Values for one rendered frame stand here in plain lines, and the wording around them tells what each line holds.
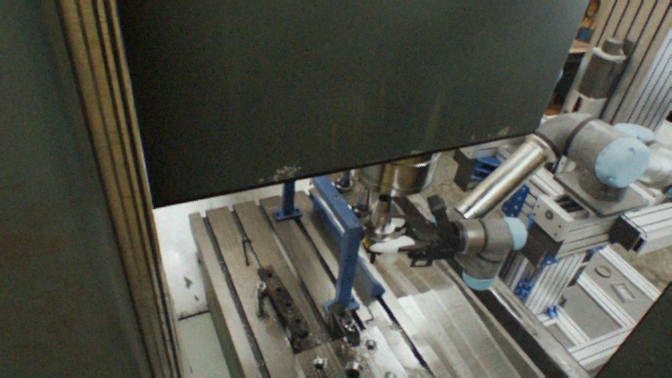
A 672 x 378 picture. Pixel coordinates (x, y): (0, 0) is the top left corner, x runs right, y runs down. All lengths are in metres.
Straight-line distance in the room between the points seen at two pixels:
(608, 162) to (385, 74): 0.72
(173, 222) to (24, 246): 1.58
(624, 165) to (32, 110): 1.12
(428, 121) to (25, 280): 0.52
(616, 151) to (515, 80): 0.49
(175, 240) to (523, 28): 1.45
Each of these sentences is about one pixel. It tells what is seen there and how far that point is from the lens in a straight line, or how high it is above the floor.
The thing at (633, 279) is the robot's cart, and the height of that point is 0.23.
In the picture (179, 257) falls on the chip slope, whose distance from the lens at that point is 1.82.
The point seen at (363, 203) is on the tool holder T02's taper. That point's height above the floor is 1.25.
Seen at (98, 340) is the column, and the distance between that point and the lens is 0.38.
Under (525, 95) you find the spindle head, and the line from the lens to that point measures 0.79.
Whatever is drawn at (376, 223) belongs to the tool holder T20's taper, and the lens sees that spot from 0.94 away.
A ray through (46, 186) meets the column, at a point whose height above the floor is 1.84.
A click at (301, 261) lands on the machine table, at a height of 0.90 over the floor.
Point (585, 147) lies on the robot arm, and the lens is 1.22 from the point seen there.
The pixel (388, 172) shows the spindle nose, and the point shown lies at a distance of 0.79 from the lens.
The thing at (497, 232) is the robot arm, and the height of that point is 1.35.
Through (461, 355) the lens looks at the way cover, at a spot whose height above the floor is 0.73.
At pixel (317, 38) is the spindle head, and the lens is 0.54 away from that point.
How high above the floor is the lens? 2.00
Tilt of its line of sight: 37 degrees down
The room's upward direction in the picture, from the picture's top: 7 degrees clockwise
